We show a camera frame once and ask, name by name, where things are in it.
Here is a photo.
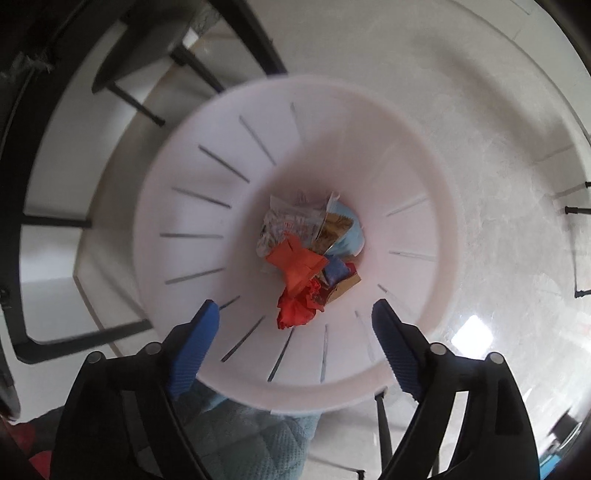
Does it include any large red paper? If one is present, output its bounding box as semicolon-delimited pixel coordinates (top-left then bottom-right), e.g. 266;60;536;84
277;279;324;330

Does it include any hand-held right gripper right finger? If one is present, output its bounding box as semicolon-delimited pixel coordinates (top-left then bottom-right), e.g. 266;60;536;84
371;298;539;480

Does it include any blue face mask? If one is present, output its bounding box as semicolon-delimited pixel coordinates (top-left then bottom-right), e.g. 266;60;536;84
330;200;366;260

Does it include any red garment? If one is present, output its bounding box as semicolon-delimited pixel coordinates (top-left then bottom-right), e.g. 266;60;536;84
11;422;54;470

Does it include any blue wrapper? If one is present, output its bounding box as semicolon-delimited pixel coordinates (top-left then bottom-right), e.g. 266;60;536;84
323;257;350;285

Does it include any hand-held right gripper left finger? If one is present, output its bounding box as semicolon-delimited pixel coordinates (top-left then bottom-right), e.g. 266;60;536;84
53;299;221;480

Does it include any black metal chair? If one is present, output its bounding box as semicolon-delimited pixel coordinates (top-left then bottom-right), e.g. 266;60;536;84
564;181;591;299

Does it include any brown gold snack wrapper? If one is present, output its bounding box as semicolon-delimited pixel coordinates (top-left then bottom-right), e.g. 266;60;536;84
316;191;354;255

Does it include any orange paper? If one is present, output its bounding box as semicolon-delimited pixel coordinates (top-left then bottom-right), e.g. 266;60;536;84
266;233;330;294

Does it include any black metal chair frame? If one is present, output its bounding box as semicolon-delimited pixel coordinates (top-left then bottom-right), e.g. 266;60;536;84
0;46;154;366

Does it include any clear plastic wrapper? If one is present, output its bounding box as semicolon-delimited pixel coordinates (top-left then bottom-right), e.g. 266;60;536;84
256;194;327;257

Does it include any black metal leg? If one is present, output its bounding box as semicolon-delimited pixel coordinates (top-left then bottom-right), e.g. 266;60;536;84
314;391;394;480

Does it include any light blue quilted cloth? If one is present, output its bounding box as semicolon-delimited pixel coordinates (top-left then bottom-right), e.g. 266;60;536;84
175;383;322;480

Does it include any white slotted waste bin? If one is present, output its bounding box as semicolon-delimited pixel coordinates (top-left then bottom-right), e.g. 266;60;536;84
133;76;462;412

